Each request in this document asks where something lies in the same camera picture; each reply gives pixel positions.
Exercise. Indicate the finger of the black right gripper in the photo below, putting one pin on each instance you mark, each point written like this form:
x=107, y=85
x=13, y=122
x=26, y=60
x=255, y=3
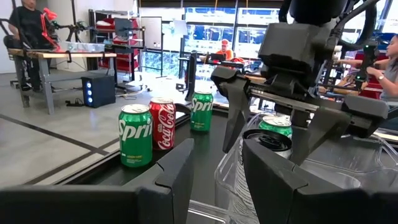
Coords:
x=237, y=109
x=329, y=124

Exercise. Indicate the wooden top workbench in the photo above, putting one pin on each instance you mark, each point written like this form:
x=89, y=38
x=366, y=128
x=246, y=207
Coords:
x=62, y=55

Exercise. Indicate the clear plastic bin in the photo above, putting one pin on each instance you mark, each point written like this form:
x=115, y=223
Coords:
x=224, y=186
x=387, y=146

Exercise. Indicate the person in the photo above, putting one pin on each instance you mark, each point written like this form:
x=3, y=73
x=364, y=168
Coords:
x=28, y=25
x=390, y=81
x=225, y=53

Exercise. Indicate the gray board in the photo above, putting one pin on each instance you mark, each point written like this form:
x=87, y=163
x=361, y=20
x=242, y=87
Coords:
x=150, y=32

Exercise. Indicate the green Sprite can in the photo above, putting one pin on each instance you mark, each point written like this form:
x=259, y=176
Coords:
x=135, y=140
x=275, y=126
x=201, y=112

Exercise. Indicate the black robot arm green light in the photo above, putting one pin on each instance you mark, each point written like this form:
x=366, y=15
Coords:
x=368, y=59

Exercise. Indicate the white Celsius can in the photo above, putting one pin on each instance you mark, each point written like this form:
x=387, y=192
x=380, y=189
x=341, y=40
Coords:
x=273, y=143

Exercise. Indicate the red Coca-Cola can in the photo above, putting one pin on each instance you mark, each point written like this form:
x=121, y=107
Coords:
x=164, y=124

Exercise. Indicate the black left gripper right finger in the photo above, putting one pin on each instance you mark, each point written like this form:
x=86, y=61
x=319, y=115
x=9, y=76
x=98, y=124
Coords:
x=311, y=205

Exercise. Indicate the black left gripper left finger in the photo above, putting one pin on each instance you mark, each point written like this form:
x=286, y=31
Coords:
x=77, y=205

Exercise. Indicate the black monitor stand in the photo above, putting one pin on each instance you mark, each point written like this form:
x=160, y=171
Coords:
x=191, y=74

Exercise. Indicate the black monitor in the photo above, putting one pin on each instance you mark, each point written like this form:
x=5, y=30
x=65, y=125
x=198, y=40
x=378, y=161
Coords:
x=122, y=28

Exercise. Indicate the black computer tower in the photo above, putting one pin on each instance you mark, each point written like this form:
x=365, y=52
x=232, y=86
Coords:
x=102, y=90

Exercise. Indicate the small black robot arm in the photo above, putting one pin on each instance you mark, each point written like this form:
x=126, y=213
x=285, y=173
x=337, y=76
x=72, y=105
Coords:
x=73, y=29

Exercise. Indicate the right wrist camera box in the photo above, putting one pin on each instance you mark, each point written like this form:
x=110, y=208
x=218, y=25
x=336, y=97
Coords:
x=292, y=46

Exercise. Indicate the black laptop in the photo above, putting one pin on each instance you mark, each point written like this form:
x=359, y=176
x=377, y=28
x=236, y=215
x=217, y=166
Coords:
x=217, y=57

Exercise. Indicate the red desk robot arm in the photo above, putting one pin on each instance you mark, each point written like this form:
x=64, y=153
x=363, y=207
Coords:
x=46, y=28

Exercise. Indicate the red bin rack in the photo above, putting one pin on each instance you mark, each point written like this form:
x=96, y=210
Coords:
x=124, y=62

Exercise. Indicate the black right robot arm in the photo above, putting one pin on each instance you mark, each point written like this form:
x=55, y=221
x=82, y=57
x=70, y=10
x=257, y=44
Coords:
x=317, y=9

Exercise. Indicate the clear plastic tray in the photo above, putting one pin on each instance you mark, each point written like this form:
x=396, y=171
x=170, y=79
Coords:
x=81, y=46

